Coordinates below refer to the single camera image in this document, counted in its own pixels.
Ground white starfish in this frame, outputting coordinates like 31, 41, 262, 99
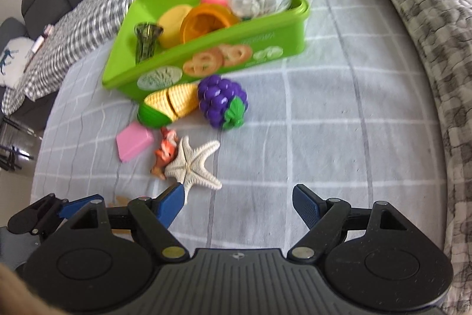
165, 136, 222, 205

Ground small orange fox figurine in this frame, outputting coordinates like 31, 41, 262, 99
150, 126, 179, 180

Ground pink rectangular box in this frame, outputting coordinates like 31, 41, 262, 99
116, 122, 154, 162

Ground toy corn cob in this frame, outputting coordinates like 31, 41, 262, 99
137, 83, 199, 129

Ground purple toy grapes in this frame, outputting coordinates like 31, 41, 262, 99
198, 74, 249, 130

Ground leopard triangle hair clip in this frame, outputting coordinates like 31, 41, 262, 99
135, 22, 163, 64

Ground yellow toy pot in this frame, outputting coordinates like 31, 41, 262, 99
158, 4, 192, 50

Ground orange ribbed toy slice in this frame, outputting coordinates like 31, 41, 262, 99
180, 3, 241, 43

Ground white cushion with print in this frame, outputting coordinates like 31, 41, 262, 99
0, 37, 34, 89

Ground green plastic cookie box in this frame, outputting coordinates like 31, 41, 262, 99
101, 0, 310, 101

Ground grey checkered sofa blanket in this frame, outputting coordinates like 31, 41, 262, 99
0, 0, 472, 301

